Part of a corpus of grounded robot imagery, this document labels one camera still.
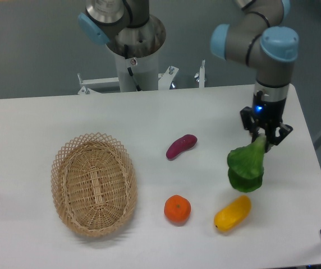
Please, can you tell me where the orange tangerine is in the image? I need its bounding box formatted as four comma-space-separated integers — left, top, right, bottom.
163, 194, 191, 224

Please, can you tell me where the black cable on pedestal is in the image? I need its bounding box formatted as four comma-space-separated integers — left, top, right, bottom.
123, 44, 143, 92

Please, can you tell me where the white metal base frame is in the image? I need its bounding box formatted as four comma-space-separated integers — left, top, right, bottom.
77, 59, 207, 95

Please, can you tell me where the woven wicker basket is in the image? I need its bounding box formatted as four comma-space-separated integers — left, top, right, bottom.
51, 133, 137, 238

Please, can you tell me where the yellow mango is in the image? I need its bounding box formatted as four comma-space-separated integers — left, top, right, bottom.
214, 195, 252, 233

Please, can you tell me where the green bok choy vegetable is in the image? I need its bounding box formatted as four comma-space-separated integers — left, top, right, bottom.
227, 135, 267, 193

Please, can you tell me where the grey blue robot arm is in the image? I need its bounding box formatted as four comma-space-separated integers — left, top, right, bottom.
77, 1, 299, 150

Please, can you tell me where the purple sweet potato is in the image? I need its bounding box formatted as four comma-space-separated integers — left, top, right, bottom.
166, 134, 198, 160

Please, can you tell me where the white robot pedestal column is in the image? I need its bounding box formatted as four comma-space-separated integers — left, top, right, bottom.
106, 14, 167, 92

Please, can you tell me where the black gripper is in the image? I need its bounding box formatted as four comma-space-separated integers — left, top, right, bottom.
240, 91, 293, 152

